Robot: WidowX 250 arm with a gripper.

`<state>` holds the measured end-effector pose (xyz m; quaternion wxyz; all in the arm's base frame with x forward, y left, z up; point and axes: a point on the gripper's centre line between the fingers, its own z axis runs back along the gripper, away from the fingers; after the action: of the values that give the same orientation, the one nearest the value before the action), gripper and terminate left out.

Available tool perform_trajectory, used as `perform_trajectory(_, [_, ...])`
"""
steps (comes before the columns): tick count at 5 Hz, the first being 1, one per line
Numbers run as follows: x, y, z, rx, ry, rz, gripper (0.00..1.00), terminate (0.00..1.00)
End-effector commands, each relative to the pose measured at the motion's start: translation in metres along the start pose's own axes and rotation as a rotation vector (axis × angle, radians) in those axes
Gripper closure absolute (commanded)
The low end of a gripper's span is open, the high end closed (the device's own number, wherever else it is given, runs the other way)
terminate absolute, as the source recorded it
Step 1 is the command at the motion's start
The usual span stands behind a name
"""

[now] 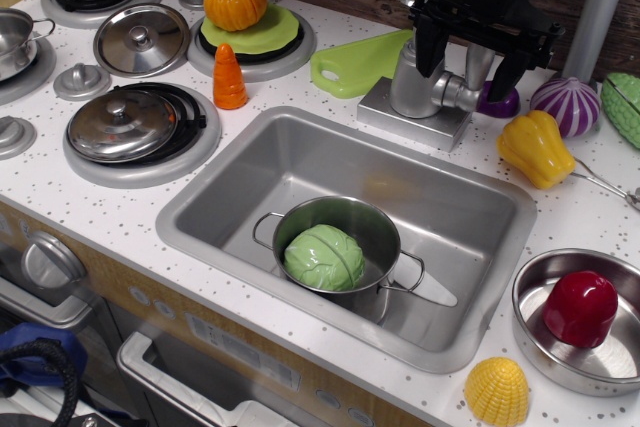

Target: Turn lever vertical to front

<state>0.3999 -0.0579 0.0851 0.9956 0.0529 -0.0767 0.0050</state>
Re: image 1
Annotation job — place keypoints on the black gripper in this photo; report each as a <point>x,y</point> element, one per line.
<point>515,28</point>

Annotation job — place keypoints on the silver toy faucet lever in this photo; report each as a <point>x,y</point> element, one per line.
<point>464,92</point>

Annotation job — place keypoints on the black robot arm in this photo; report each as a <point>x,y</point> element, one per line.
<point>520,32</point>

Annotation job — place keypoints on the purple toy eggplant piece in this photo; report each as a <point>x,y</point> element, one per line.
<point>507,108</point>

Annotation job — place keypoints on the silver faucet base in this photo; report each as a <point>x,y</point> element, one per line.
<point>402,105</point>

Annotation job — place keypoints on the grey pole right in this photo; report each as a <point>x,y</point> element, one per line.
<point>591,31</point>

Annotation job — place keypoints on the yellow toy bell pepper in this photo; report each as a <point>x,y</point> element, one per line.
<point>532,143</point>

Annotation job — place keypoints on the purple striped toy onion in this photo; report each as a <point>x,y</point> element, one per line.
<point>573,104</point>

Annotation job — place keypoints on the green plastic cutting board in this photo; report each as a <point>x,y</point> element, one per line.
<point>351,70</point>

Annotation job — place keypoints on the green toy vegetable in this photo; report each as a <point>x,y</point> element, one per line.
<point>620,102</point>

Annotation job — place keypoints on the grey toy sink basin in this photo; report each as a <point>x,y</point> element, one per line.
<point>450,237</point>

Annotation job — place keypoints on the green toy lettuce leaf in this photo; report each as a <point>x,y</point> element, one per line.
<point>277,28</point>

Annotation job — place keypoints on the metal tongs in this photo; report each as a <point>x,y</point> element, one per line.
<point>582,171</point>

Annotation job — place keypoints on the grey toy knife blade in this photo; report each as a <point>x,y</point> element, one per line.
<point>426,287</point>

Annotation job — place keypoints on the orange toy pumpkin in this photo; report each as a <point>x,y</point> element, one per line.
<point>234,15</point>

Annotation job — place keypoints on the orange toy carrot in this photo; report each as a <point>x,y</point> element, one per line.
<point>229,90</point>

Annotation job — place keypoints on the green toy cabbage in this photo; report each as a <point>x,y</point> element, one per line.
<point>326,258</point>

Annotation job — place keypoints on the red toy pepper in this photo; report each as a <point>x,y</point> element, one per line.
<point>581,308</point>

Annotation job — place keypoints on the burner under front lid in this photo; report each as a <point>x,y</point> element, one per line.
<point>196,138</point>

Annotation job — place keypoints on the steel pot lid rear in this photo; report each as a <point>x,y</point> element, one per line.
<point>142,40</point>

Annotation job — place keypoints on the steel pot lid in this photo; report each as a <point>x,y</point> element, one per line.
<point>142,40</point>
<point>121,126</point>

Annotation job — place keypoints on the yellow toy corn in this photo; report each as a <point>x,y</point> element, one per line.
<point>497,392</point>

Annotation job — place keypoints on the steel round pan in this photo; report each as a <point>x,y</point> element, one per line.
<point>608,370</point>

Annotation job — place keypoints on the steel pot lid front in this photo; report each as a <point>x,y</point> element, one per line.
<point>121,126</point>

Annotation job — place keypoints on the grey stove knob middle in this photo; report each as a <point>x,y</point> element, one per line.
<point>82,82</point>

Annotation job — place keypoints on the burner under left pot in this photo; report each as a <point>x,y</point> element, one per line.
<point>31,78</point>

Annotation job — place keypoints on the steel pot at left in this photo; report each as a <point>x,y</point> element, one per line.
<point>18,41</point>

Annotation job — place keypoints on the grey stove knob left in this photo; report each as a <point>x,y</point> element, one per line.
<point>17,136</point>

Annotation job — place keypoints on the grey oven dial knob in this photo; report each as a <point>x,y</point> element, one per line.
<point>52,270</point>

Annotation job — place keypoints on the steel pot with handles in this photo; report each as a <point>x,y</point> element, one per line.
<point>373,230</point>

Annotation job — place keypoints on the oven door handle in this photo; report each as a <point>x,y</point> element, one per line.
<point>185,400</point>

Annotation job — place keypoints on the blue clamp with black cable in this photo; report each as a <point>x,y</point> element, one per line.
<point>41,356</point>

